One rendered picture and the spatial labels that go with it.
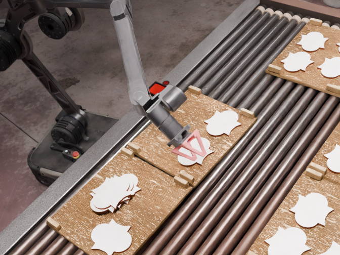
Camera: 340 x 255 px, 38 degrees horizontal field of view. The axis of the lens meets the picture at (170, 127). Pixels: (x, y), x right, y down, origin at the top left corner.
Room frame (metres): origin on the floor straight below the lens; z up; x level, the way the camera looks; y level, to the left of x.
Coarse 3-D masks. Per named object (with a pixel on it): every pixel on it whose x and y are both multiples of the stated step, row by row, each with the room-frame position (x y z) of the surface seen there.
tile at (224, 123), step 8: (216, 112) 1.46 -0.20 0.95; (224, 112) 1.45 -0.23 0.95; (232, 112) 1.44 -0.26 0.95; (208, 120) 1.42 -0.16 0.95; (216, 120) 1.42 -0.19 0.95; (224, 120) 1.41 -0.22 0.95; (232, 120) 1.40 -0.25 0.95; (208, 128) 1.38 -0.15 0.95; (216, 128) 1.37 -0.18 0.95; (224, 128) 1.37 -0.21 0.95; (232, 128) 1.36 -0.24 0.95; (216, 136) 1.34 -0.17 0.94
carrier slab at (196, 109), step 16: (192, 96) 1.60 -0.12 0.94; (176, 112) 1.52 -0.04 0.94; (192, 112) 1.50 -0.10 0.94; (208, 112) 1.48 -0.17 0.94; (192, 128) 1.41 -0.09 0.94; (240, 128) 1.36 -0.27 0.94; (144, 144) 1.38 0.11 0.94; (160, 144) 1.36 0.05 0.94; (224, 144) 1.29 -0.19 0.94; (160, 160) 1.27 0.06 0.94; (176, 160) 1.26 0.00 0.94; (208, 160) 1.23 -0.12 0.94
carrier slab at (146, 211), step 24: (120, 168) 1.28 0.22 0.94; (144, 168) 1.25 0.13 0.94; (144, 192) 1.14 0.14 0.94; (168, 192) 1.12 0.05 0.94; (72, 216) 1.10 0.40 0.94; (96, 216) 1.08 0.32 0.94; (120, 216) 1.06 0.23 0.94; (144, 216) 1.04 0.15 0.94; (168, 216) 1.02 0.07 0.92; (72, 240) 1.00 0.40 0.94; (144, 240) 0.94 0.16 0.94
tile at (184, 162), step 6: (204, 138) 1.33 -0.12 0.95; (192, 144) 1.31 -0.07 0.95; (198, 144) 1.31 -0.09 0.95; (204, 144) 1.30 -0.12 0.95; (180, 150) 1.30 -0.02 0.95; (186, 150) 1.29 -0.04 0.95; (198, 150) 1.28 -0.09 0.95; (210, 150) 1.26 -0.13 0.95; (180, 156) 1.27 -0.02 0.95; (198, 156) 1.25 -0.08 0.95; (204, 156) 1.24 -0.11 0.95; (180, 162) 1.24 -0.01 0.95; (186, 162) 1.23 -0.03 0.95; (192, 162) 1.22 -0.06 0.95; (198, 162) 1.22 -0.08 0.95
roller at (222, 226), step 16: (320, 96) 1.46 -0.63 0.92; (304, 112) 1.39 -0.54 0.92; (304, 128) 1.32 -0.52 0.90; (288, 144) 1.24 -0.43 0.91; (272, 160) 1.18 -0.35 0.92; (256, 176) 1.12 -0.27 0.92; (256, 192) 1.07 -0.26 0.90; (240, 208) 1.00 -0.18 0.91; (224, 224) 0.95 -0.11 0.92; (208, 240) 0.90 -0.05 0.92
